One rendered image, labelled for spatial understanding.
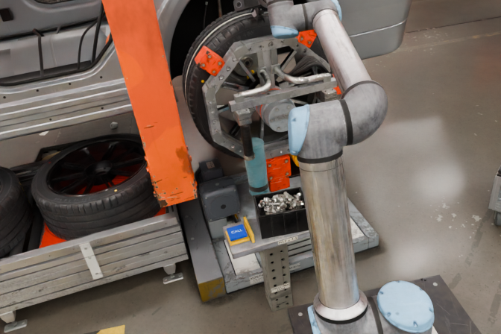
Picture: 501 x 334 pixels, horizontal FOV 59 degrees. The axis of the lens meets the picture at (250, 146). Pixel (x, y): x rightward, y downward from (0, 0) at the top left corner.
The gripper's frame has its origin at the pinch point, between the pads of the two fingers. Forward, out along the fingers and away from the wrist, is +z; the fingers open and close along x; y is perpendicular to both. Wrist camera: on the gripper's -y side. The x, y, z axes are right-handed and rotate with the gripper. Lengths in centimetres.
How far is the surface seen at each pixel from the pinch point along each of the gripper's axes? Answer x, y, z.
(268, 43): -15.2, 0.8, -10.4
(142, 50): -11, -47, -20
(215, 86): -26.7, -22.2, -2.7
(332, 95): -40.5, 17.5, -21.8
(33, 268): -85, -113, 28
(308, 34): -14.8, 17.6, -10.7
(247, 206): -86, -13, 44
